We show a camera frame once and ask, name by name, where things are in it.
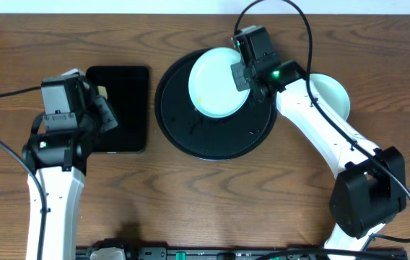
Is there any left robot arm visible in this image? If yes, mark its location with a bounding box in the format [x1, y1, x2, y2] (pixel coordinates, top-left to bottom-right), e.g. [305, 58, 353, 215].
[22, 69, 118, 259]

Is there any green plate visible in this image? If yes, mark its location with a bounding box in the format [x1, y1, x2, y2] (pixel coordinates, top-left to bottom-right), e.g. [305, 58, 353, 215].
[310, 74, 351, 120]
[188, 47, 250, 118]

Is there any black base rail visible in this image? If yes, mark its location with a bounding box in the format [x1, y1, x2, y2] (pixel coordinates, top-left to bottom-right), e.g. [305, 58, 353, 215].
[75, 239, 408, 260]

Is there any round black tray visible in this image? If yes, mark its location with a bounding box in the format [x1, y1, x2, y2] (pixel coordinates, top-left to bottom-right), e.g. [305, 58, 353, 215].
[154, 49, 277, 160]

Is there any yellow sponge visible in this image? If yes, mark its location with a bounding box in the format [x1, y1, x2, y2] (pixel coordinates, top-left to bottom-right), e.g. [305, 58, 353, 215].
[97, 86, 108, 99]

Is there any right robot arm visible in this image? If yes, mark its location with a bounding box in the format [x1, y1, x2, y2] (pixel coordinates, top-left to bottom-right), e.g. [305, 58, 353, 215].
[231, 61, 409, 252]

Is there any black rectangular tray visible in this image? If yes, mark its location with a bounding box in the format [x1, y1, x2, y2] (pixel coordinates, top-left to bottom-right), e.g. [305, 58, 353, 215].
[86, 66, 149, 153]

